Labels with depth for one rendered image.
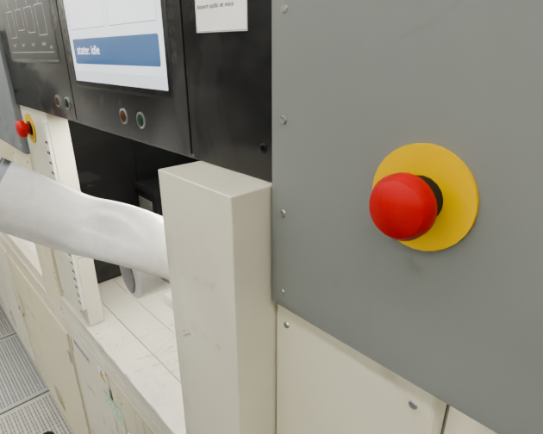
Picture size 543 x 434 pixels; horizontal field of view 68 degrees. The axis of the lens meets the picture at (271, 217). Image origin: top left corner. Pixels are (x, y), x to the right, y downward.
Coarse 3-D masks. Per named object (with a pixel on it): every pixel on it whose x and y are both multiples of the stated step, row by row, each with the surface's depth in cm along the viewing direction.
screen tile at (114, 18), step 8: (112, 0) 49; (120, 0) 47; (128, 0) 46; (136, 0) 45; (144, 0) 44; (152, 0) 43; (112, 8) 49; (120, 8) 48; (128, 8) 46; (136, 8) 45; (144, 8) 44; (152, 8) 43; (112, 16) 50; (120, 16) 48; (128, 16) 47; (136, 16) 46; (144, 16) 45; (152, 16) 43; (112, 24) 50
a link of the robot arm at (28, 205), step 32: (0, 192) 49; (32, 192) 51; (64, 192) 54; (0, 224) 51; (32, 224) 52; (64, 224) 53; (96, 224) 54; (128, 224) 53; (160, 224) 55; (96, 256) 53; (128, 256) 53; (160, 256) 54
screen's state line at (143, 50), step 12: (120, 36) 50; (132, 36) 48; (144, 36) 46; (156, 36) 44; (84, 48) 58; (96, 48) 56; (108, 48) 53; (120, 48) 51; (132, 48) 48; (144, 48) 46; (156, 48) 44; (84, 60) 59; (96, 60) 57; (108, 60) 54; (120, 60) 51; (132, 60) 49; (144, 60) 47; (156, 60) 45
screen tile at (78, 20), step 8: (72, 0) 57; (80, 0) 55; (88, 0) 54; (96, 0) 52; (72, 8) 58; (80, 8) 56; (88, 8) 54; (96, 8) 52; (72, 16) 59; (80, 16) 57; (88, 16) 55; (96, 16) 53; (72, 24) 59; (80, 24) 57; (88, 24) 55; (96, 24) 54
